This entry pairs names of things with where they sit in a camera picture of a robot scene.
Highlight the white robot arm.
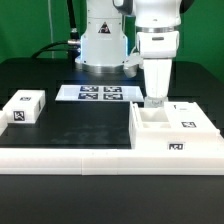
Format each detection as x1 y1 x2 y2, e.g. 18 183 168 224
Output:
75 0 195 108

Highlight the white cabinet door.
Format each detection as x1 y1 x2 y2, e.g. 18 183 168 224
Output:
164 102 220 136

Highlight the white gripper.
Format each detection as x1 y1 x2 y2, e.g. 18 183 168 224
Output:
143 59 172 108

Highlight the white cabinet top block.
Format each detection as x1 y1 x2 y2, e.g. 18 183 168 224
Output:
3 90 46 124

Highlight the white marker base plate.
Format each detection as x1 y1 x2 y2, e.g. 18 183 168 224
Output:
56 85 143 102

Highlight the white cabinet body box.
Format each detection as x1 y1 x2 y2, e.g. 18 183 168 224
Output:
129 103 221 152

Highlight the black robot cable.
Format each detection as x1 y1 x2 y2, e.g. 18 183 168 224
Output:
31 0 83 58

